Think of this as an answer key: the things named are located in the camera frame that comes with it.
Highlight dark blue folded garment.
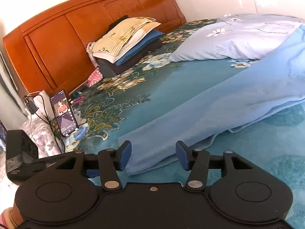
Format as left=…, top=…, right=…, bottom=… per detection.
left=114, top=30, right=164, bottom=66

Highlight black box device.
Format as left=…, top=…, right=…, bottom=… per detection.
left=5, top=129, right=67, bottom=187

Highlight teal floral bed sheet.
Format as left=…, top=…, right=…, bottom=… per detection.
left=64, top=19, right=304, bottom=228

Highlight dark brown folded garment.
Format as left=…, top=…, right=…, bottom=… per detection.
left=96, top=39, right=162, bottom=78

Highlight smartphone with lit screen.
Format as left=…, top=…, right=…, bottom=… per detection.
left=50, top=90, right=79, bottom=137

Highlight black charger with cable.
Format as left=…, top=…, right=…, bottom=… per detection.
left=23, top=90, right=65, bottom=154

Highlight white phone stand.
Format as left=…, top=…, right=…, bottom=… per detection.
left=60, top=109, right=82, bottom=137

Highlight light blue fleece trousers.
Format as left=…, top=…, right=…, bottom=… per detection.
left=119, top=25, right=304, bottom=175

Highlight orange wooden headboard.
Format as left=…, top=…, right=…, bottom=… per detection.
left=3, top=0, right=186, bottom=95

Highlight pink patterned cloth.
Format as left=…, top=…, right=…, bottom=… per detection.
left=87, top=68, right=103, bottom=87

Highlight pale blue floral quilt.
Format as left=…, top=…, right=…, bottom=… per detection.
left=170, top=14, right=304, bottom=62

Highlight floral grey pillow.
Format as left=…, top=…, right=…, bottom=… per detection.
left=20, top=117, right=63, bottom=158

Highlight yellow striped folded garment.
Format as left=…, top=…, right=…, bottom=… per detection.
left=86, top=17, right=161, bottom=64

